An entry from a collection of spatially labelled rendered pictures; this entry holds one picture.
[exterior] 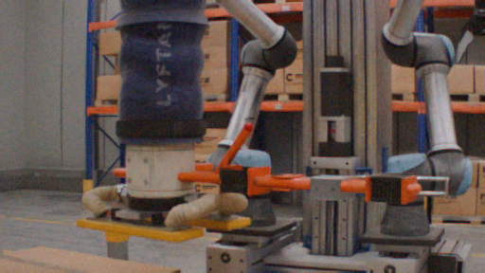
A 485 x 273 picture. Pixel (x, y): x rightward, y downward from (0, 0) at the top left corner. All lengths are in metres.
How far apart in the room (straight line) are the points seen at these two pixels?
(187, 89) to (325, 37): 0.75
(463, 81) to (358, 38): 6.47
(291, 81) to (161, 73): 7.63
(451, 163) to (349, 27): 0.56
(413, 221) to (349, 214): 0.25
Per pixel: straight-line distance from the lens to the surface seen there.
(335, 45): 2.12
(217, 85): 9.48
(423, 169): 1.89
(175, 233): 1.41
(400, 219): 1.88
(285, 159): 10.44
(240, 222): 1.59
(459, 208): 8.53
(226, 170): 1.42
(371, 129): 2.08
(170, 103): 1.50
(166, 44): 1.52
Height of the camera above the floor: 1.37
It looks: 4 degrees down
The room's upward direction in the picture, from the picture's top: straight up
